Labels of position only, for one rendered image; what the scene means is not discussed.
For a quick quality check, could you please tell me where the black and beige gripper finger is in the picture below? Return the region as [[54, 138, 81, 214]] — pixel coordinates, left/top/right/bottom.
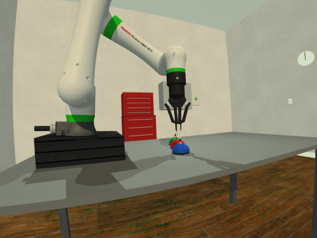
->
[[164, 100, 179, 138], [178, 100, 191, 138]]

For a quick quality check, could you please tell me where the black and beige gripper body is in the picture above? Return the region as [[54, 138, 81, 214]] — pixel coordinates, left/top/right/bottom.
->
[[168, 84, 186, 108]]

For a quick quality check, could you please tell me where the red bell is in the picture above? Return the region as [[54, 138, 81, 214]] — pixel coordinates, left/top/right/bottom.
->
[[170, 138, 180, 148]]

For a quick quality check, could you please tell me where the blue bell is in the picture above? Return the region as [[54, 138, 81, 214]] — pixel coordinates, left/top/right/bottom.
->
[[172, 139, 190, 155]]

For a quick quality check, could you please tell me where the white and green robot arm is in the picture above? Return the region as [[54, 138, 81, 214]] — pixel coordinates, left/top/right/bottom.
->
[[34, 0, 186, 136]]

